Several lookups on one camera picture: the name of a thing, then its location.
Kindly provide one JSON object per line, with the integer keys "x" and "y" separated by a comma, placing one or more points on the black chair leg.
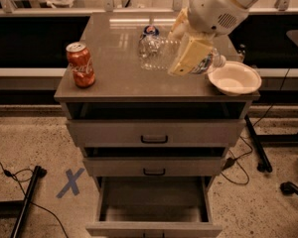
{"x": 289, "y": 188}

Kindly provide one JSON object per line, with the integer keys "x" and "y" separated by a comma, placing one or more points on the black stand leg left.
{"x": 37, "y": 174}

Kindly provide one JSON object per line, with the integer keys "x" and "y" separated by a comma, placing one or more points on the black stand leg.
{"x": 37, "y": 174}
{"x": 264, "y": 164}

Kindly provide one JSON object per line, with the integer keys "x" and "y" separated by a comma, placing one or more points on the white paper bowl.
{"x": 235, "y": 78}

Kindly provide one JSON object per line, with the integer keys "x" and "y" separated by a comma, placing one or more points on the grey top drawer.
{"x": 155, "y": 132}

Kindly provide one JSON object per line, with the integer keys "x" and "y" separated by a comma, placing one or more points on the grey drawer cabinet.
{"x": 124, "y": 90}

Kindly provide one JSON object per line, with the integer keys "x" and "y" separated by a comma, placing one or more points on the clear plastic water bottle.
{"x": 158, "y": 53}

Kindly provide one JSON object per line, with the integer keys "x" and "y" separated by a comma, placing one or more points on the red cola can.
{"x": 80, "y": 63}

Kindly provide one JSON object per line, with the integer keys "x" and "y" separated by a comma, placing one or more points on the blue soda can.
{"x": 150, "y": 30}

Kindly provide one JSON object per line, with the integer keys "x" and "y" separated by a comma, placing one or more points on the black stand leg right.
{"x": 264, "y": 164}

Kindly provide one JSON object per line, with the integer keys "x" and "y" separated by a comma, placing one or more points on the grey drawer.
{"x": 155, "y": 162}
{"x": 155, "y": 132}
{"x": 153, "y": 207}

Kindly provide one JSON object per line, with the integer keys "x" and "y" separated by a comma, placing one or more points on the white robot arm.
{"x": 197, "y": 25}

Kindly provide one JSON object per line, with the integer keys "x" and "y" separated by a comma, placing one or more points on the grey middle drawer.
{"x": 155, "y": 162}

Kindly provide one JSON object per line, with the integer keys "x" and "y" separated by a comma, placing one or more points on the grey bottom drawer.
{"x": 153, "y": 207}

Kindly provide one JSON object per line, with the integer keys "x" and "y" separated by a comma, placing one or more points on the blue tape cross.
{"x": 71, "y": 183}

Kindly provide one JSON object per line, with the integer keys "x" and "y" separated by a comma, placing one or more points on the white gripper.
{"x": 213, "y": 13}

